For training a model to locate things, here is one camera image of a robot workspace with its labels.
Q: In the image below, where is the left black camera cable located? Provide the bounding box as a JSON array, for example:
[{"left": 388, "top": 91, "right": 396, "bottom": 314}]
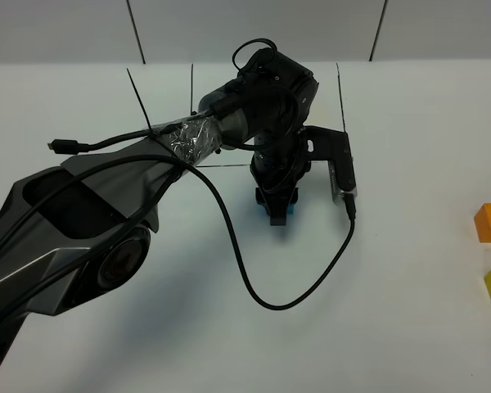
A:
[{"left": 0, "top": 153, "right": 358, "bottom": 311}]

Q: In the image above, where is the blue cube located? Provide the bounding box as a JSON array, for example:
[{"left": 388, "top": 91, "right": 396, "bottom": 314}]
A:
[{"left": 256, "top": 200, "right": 295, "bottom": 216}]

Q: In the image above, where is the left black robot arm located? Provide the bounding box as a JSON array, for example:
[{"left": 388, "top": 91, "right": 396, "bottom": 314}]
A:
[{"left": 0, "top": 44, "right": 318, "bottom": 366}]

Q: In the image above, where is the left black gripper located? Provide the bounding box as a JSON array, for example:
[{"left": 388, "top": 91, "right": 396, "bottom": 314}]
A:
[{"left": 250, "top": 127, "right": 311, "bottom": 226}]

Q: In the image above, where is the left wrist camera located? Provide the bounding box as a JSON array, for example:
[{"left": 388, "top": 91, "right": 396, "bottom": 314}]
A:
[{"left": 304, "top": 126, "right": 357, "bottom": 211}]

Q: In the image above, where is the black zip tie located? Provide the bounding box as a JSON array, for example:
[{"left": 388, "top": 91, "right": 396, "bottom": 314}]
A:
[{"left": 126, "top": 67, "right": 153, "bottom": 135}]

